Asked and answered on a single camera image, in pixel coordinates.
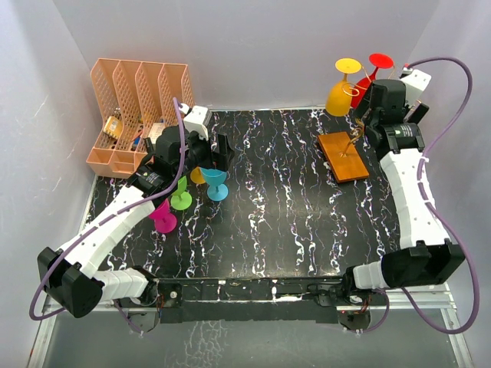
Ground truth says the purple cable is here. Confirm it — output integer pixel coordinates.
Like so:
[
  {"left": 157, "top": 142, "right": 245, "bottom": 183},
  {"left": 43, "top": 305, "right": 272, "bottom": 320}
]
[
  {"left": 29, "top": 97, "right": 189, "bottom": 334},
  {"left": 341, "top": 57, "right": 481, "bottom": 335}
]

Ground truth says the magenta wine glass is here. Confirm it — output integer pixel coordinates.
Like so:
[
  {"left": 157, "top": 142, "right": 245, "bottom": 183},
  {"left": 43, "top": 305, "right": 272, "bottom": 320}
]
[{"left": 149, "top": 199, "right": 177, "bottom": 234}]

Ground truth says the orange wine glass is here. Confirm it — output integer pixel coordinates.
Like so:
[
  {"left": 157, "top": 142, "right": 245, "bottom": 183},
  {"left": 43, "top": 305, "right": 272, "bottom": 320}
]
[{"left": 325, "top": 57, "right": 361, "bottom": 117}]

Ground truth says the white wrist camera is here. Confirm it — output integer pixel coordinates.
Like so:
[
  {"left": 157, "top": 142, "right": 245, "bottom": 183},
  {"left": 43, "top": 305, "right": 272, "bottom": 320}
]
[
  {"left": 179, "top": 103, "right": 212, "bottom": 140},
  {"left": 400, "top": 66, "right": 432, "bottom": 107}
]

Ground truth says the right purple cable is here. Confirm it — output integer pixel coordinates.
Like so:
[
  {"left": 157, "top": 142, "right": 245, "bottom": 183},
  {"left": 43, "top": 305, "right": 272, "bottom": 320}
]
[{"left": 341, "top": 57, "right": 481, "bottom": 335}]

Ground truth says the yellow tag in organizer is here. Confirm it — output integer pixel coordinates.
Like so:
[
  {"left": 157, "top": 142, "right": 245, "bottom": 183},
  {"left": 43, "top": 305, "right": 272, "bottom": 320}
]
[{"left": 103, "top": 116, "right": 124, "bottom": 140}]

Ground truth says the white box in organizer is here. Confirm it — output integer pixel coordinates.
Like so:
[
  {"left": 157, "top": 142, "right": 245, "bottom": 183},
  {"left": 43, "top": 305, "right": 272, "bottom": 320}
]
[{"left": 148, "top": 123, "right": 165, "bottom": 143}]

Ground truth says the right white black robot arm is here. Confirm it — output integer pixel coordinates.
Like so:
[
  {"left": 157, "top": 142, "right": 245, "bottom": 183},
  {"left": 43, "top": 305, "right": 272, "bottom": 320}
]
[{"left": 341, "top": 79, "right": 465, "bottom": 304}]

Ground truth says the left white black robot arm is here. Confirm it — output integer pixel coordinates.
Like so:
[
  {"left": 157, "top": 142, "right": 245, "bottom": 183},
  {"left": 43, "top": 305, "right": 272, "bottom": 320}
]
[{"left": 37, "top": 126, "right": 234, "bottom": 318}]

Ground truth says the black front base bar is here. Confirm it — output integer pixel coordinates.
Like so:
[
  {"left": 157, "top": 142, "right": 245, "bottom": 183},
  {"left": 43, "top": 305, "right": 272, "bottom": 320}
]
[{"left": 155, "top": 277, "right": 348, "bottom": 324}]

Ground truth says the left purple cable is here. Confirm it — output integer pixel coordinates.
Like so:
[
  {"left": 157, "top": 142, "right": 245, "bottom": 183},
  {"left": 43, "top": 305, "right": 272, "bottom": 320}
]
[{"left": 29, "top": 97, "right": 189, "bottom": 334}]

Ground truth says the gold wire glass rack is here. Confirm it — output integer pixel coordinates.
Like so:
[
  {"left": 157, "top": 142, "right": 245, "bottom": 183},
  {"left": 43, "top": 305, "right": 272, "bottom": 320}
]
[{"left": 316, "top": 63, "right": 429, "bottom": 184}]

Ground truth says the green wine glass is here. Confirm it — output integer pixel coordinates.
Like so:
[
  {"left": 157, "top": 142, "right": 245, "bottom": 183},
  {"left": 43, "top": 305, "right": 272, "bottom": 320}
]
[{"left": 170, "top": 176, "right": 193, "bottom": 211}]

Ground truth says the cyan wine glass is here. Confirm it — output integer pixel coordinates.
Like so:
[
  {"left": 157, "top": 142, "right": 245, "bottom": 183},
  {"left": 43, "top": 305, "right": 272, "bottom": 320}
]
[{"left": 200, "top": 168, "right": 229, "bottom": 202}]

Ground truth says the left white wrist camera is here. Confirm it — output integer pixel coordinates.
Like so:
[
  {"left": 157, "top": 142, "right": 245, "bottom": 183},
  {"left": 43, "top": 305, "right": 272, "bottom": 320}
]
[{"left": 179, "top": 103, "right": 212, "bottom": 140}]

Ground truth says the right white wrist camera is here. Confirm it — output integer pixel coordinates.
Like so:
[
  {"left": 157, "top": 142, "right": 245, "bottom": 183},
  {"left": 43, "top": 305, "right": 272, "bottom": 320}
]
[{"left": 400, "top": 66, "right": 432, "bottom": 107}]

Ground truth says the red wine glass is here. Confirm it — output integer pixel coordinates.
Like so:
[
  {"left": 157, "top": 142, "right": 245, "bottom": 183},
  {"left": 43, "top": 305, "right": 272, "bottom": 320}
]
[{"left": 351, "top": 53, "right": 394, "bottom": 109}]

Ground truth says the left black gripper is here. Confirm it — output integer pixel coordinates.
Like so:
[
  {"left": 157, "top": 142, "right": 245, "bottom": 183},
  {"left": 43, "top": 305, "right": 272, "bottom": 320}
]
[{"left": 174, "top": 128, "right": 236, "bottom": 179}]

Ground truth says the peach plastic file organizer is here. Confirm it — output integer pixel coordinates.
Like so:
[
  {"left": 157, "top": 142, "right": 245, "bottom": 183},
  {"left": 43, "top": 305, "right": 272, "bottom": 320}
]
[{"left": 86, "top": 58, "right": 195, "bottom": 179}]

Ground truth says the yellow-orange wine glass front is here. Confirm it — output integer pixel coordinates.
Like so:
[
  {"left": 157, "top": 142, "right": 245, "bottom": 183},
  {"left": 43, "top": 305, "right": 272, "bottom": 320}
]
[{"left": 189, "top": 167, "right": 206, "bottom": 185}]

